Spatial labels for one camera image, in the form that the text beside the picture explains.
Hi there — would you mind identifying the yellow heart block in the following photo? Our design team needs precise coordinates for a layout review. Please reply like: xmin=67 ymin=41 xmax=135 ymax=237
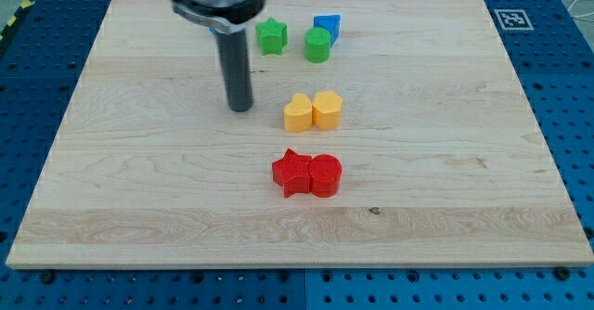
xmin=283 ymin=93 xmax=313 ymax=133

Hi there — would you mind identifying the red cylinder block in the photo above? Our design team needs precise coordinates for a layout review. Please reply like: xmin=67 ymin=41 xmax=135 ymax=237
xmin=308 ymin=154 xmax=342 ymax=198

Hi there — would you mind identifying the black cylindrical pointer rod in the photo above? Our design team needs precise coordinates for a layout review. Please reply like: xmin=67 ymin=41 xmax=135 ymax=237
xmin=215 ymin=30 xmax=253 ymax=112

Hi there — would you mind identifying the white fiducial marker tag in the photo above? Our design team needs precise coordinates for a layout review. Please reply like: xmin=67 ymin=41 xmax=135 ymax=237
xmin=494 ymin=8 xmax=534 ymax=31

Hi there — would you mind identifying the light wooden board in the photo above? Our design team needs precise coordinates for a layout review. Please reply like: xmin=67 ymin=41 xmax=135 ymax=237
xmin=6 ymin=0 xmax=593 ymax=270

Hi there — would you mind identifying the green cylinder block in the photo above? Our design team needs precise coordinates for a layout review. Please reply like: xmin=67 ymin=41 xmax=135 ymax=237
xmin=304 ymin=27 xmax=331 ymax=63

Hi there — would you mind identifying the yellow pentagon block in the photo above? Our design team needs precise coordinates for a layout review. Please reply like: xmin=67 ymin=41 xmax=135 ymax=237
xmin=312 ymin=91 xmax=343 ymax=131

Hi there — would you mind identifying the red star block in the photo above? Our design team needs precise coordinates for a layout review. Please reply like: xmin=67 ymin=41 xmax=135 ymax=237
xmin=271 ymin=149 xmax=313 ymax=198

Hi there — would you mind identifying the green star block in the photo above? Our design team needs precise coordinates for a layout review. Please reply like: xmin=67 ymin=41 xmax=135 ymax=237
xmin=255 ymin=18 xmax=288 ymax=55

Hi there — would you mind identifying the blue triangular block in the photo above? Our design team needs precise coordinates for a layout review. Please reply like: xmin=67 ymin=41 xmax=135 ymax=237
xmin=313 ymin=14 xmax=341 ymax=46

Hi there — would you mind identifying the white cable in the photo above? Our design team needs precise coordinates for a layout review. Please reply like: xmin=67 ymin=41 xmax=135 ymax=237
xmin=566 ymin=0 xmax=594 ymax=22

